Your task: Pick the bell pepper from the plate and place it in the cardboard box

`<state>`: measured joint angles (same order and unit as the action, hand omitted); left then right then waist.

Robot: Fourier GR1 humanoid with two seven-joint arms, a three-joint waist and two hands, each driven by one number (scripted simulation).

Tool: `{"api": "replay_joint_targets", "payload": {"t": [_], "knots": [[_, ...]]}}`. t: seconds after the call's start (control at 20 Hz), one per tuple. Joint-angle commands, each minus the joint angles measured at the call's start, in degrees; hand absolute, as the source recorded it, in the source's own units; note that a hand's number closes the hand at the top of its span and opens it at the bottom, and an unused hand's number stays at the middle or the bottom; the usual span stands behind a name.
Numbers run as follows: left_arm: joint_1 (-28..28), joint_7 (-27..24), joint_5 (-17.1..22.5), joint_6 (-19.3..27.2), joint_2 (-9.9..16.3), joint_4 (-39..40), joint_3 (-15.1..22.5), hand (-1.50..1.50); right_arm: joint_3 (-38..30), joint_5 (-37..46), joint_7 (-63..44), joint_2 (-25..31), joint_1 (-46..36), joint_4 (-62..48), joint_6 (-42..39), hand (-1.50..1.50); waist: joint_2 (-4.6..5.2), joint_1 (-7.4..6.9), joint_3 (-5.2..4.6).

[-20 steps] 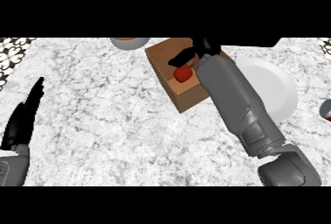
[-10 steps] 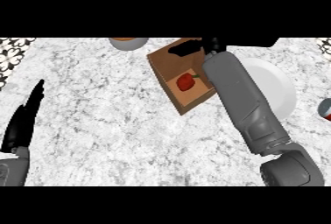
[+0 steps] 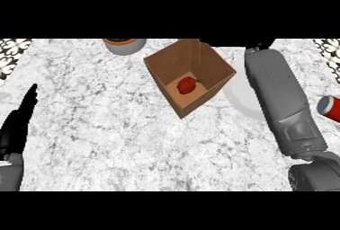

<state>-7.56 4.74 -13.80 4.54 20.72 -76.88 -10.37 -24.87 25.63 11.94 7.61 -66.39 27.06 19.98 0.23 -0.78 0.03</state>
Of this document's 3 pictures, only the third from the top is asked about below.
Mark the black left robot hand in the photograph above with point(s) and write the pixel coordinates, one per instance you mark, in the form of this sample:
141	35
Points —
18	128

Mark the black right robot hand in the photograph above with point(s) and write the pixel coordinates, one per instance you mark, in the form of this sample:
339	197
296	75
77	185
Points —
247	42

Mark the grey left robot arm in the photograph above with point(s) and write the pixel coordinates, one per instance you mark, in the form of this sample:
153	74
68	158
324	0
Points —
9	173

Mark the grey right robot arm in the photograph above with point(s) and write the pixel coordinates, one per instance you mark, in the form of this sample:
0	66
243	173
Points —
283	107

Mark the white plate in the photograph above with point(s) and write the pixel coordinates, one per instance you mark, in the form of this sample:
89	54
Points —
241	92

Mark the brown cardboard box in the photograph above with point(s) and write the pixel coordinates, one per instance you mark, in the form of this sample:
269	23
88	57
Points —
190	75

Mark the red bell pepper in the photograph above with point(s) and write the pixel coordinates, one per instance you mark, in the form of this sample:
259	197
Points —
187	85

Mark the grey pot with orange rim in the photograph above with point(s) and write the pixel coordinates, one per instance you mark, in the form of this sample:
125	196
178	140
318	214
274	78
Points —
125	45

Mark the red can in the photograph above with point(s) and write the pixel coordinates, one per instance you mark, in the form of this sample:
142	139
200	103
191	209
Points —
330	108

